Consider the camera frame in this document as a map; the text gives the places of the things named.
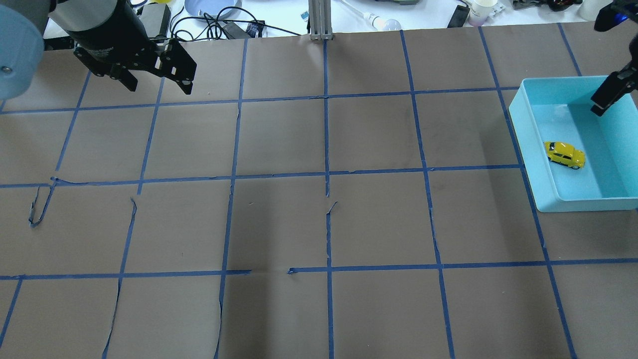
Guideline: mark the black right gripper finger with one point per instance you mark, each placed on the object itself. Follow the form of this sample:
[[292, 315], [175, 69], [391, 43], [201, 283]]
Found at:
[[616, 85]]

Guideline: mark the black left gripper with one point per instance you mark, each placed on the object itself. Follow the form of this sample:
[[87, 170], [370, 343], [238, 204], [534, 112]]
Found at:
[[105, 29]]

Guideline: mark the yellow beetle toy car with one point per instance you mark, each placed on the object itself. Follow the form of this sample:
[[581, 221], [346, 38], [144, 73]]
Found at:
[[564, 154]]

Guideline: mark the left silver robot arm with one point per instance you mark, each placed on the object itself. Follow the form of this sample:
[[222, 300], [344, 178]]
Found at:
[[23, 27]]

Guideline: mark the blue plate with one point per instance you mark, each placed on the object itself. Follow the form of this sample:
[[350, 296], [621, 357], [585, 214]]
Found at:
[[212, 7]]

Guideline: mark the light blue plastic bin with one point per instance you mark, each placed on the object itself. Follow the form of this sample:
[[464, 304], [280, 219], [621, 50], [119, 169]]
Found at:
[[558, 109]]

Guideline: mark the white paper cup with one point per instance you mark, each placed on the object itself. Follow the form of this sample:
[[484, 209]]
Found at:
[[480, 11]]

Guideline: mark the black power adapter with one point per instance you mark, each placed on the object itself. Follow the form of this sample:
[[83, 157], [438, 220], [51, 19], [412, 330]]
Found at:
[[459, 16]]

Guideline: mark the white light bulb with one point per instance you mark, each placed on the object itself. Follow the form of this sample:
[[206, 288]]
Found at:
[[380, 23]]

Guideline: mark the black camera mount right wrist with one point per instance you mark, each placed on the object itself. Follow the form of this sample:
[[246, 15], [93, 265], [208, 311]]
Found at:
[[615, 13]]

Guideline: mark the aluminium frame post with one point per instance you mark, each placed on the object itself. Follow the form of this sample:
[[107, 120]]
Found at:
[[320, 20]]

